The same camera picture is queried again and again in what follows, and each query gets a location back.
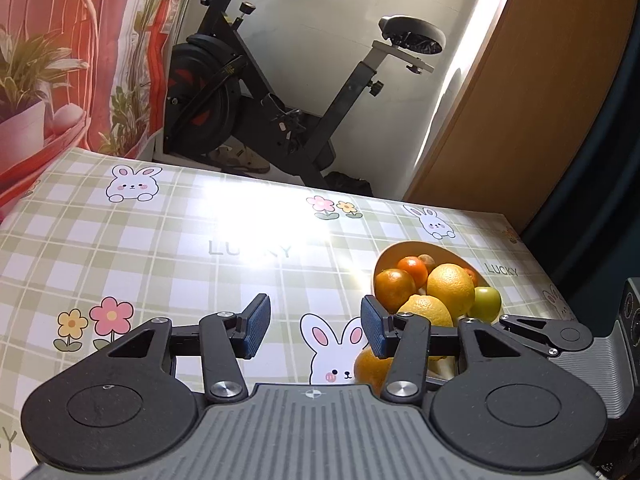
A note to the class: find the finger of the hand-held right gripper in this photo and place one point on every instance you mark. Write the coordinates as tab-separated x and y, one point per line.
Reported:
550	332

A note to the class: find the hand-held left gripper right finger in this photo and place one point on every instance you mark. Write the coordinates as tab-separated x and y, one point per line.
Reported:
372	327

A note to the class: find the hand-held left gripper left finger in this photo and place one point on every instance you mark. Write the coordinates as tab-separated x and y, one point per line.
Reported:
256	327

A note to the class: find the green-tinged orange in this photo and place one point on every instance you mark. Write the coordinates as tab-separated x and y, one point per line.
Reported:
395	289

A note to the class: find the yellow lemon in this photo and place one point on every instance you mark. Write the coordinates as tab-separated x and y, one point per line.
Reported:
425	312
450	290

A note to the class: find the small mandarin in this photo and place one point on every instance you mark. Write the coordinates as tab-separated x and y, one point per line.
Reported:
412	270

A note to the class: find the green apple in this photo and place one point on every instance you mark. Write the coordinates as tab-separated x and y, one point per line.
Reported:
484	302

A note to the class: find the cream round plate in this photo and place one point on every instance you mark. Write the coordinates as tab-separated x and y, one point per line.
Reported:
400	250

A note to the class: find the plaid bunny tablecloth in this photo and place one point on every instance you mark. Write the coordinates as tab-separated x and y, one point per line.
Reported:
175	260

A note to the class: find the black bag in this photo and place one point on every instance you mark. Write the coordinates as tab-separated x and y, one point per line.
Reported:
350	184

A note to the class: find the dark blue curtain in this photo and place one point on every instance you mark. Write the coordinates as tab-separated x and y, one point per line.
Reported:
600	185

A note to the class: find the brown sandals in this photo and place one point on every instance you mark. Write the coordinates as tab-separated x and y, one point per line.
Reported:
240	159

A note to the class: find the wooden cabinet panel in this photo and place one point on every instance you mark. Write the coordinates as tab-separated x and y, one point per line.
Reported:
500	110

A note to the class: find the black exercise bike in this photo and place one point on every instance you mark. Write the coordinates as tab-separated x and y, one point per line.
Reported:
280	95

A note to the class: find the pink printed wall backdrop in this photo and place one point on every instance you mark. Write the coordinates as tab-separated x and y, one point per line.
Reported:
65	60

